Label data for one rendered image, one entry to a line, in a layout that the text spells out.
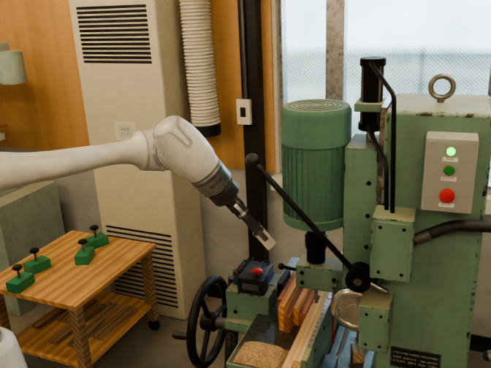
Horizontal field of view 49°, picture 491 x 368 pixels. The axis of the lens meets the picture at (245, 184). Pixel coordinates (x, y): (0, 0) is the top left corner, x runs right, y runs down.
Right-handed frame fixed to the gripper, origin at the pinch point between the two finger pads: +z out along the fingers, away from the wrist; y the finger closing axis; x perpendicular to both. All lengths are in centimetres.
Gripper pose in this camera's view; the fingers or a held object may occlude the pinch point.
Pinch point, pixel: (264, 238)
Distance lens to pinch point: 142.3
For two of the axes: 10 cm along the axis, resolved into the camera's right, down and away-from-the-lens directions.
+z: 5.8, 6.8, 4.4
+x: 7.4, -6.7, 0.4
